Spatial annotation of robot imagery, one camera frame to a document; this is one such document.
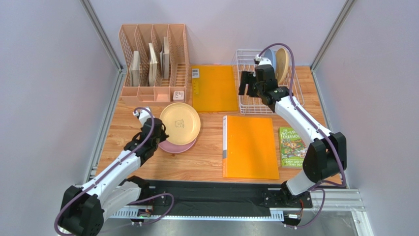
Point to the green treehouse book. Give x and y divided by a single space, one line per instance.
292 148

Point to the middle beige book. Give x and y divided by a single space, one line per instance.
153 66

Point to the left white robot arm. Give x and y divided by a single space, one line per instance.
114 176

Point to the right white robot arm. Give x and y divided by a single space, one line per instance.
326 151

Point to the black base mat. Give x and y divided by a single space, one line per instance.
213 199

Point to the aluminium front rail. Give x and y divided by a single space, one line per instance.
329 204

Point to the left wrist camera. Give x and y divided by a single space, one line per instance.
142 115

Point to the right aluminium frame post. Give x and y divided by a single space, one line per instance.
339 21

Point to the blue grey plate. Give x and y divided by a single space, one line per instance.
270 54

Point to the left beige book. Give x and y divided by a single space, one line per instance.
135 69

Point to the aluminium frame post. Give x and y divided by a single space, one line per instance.
339 21
92 15

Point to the pink plastic file organizer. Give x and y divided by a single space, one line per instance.
158 66

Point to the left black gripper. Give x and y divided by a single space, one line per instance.
164 135

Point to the left aluminium frame post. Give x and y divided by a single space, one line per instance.
92 15

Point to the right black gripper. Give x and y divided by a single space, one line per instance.
248 81

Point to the yellow beige plate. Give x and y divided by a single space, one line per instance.
182 123

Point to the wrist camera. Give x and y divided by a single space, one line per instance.
142 115
264 70

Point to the white power adapter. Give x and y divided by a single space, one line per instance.
179 96

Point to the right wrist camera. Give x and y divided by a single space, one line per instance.
264 70

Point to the pink plate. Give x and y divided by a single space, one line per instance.
175 149

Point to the right beige book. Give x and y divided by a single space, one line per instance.
165 59

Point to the beige book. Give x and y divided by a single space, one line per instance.
135 69
153 66
165 59

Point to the translucent orange document folder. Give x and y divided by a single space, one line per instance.
213 88

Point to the orange ring binder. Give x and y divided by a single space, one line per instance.
249 148

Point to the tan wooden plate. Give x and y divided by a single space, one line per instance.
282 65

